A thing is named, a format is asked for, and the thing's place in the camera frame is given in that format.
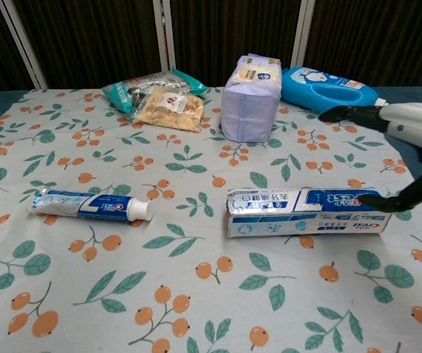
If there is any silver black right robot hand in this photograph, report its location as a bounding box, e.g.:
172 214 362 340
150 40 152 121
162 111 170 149
318 101 422 214

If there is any blue white toothpaste box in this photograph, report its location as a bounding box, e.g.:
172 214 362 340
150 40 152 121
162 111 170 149
226 188 394 239

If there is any blue white toothpaste tube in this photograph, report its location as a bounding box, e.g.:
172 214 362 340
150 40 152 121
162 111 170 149
27 187 154 224

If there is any blue pump detergent bottle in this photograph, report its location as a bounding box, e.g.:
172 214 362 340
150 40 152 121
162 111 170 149
280 66 389 113

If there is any lavender tissue pack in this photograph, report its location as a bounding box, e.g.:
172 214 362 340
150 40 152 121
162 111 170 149
220 54 283 143

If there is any beige snack packet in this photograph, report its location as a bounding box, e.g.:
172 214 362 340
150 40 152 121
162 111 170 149
132 85 206 134

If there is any floral orange fruit tablecloth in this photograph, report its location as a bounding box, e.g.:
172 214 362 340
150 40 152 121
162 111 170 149
0 86 422 353

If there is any teal snack bag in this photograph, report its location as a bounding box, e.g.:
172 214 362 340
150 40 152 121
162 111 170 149
101 68 210 113

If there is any white framed dark folding screen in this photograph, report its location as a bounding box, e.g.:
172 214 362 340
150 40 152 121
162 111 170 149
0 0 422 97

